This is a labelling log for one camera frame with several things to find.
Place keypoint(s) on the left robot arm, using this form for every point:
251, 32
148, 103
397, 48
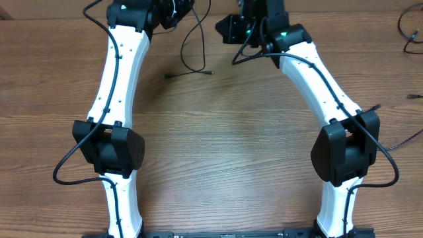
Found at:
106, 138

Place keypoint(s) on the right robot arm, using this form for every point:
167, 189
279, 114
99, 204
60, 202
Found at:
346, 146

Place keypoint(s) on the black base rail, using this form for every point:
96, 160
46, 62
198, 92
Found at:
285, 233

